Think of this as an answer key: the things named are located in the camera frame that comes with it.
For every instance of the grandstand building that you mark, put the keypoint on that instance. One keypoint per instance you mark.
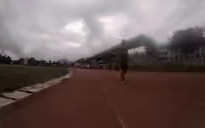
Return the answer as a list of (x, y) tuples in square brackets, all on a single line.
[(113, 55)]

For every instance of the person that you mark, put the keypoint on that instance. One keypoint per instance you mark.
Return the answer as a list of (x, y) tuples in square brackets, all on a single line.
[(123, 65)]

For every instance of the red running track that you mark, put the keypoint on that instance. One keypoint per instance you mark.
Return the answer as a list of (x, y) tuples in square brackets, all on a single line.
[(90, 100)]

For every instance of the white painted lane lines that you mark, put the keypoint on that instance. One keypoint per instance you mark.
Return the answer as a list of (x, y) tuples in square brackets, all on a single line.
[(116, 115)]

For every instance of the row of trees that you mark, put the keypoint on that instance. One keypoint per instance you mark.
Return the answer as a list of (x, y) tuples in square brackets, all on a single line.
[(26, 61)]

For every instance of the pale concrete kerb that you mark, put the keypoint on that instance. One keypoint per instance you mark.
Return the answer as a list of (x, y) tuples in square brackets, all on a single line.
[(30, 88)]

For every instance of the grass field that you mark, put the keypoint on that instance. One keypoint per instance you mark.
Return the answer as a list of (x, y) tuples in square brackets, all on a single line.
[(20, 76)]

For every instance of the dark tree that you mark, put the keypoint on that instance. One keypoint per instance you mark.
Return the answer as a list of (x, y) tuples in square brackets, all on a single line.
[(186, 40)]

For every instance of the pale multi-storey building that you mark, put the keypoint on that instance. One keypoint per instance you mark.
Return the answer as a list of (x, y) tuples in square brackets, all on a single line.
[(190, 55)]

